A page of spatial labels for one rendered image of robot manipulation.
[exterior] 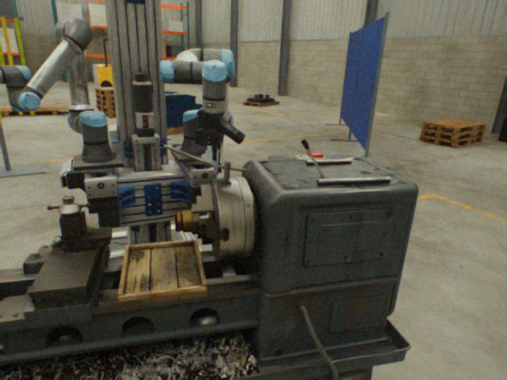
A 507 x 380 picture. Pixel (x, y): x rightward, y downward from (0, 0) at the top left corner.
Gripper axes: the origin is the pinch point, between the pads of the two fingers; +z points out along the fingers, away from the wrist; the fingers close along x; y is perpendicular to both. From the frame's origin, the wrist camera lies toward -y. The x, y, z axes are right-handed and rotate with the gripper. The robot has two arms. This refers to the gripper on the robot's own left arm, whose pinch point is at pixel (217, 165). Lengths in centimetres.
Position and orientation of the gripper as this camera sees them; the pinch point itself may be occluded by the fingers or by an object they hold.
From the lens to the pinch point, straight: 130.1
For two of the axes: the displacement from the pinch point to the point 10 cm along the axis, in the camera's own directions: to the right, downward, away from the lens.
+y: -9.8, -1.7, 1.3
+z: -0.8, 8.6, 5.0
